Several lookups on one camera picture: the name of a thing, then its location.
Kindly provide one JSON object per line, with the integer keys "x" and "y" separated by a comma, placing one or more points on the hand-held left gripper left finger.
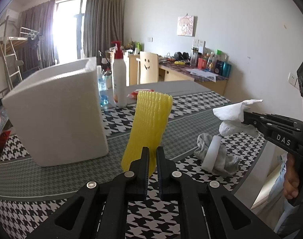
{"x": 142, "y": 169}

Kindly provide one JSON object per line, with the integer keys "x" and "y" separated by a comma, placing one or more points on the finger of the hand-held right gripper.
{"x": 275, "y": 119}
{"x": 255, "y": 127}

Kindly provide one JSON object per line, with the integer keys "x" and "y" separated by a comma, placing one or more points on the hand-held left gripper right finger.
{"x": 163, "y": 169}

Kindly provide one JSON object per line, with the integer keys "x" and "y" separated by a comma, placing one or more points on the white tissue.
{"x": 228, "y": 113}

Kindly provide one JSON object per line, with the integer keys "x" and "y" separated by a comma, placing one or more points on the grey cloth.
{"x": 227, "y": 165}

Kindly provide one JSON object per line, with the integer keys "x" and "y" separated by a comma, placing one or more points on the white foam piece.
{"x": 212, "y": 151}

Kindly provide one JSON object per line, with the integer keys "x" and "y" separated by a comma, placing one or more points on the yellow foam net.
{"x": 149, "y": 119}

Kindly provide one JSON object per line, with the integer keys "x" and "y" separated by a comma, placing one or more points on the white foam box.
{"x": 54, "y": 117}

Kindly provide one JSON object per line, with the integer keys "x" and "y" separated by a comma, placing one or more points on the person's right hand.
{"x": 290, "y": 176}

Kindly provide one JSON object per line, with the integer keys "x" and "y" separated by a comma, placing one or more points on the houndstooth tablecloth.
{"x": 186, "y": 112}

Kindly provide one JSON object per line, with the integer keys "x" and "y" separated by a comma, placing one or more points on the red snack packet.
{"x": 132, "y": 94}

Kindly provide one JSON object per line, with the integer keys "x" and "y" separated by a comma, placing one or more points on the white papers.
{"x": 202, "y": 73}

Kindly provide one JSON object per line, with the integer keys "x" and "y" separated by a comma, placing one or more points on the row of toiletry bottles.
{"x": 213, "y": 63}

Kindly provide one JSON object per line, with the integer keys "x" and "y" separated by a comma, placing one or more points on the person's light blue clothing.
{"x": 283, "y": 219}

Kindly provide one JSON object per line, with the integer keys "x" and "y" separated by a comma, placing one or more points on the clear plastic water bottle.
{"x": 103, "y": 89}

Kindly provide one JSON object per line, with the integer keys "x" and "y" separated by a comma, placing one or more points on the wooden desk patterned cover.
{"x": 181, "y": 76}

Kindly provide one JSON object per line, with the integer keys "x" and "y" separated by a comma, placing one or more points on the white pump lotion bottle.
{"x": 119, "y": 79}

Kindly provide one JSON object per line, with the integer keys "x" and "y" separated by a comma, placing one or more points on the yellow toy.
{"x": 179, "y": 62}

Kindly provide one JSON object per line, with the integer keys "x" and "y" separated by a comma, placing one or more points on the wooden chair with smiley face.
{"x": 148, "y": 67}

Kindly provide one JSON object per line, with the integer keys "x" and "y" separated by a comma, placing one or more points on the black headphones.
{"x": 181, "y": 55}

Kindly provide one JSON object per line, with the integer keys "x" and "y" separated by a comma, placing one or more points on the black folding cart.
{"x": 103, "y": 59}

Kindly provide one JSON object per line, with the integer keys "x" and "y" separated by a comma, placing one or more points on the brown curtain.
{"x": 39, "y": 29}
{"x": 104, "y": 22}

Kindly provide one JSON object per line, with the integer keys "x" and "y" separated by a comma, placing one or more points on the glass balcony door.
{"x": 69, "y": 29}

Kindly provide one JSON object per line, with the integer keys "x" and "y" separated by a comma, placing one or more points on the hanging dark clothes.
{"x": 33, "y": 39}

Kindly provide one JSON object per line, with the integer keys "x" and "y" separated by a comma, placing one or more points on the metal bunk bed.
{"x": 29, "y": 33}
{"x": 9, "y": 39}

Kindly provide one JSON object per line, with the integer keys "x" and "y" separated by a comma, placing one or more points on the white air conditioner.
{"x": 9, "y": 16}

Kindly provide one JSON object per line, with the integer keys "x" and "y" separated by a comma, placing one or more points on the white wall socket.
{"x": 199, "y": 42}
{"x": 293, "y": 79}

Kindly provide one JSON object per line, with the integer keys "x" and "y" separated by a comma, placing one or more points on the cartoon wall picture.
{"x": 185, "y": 25}

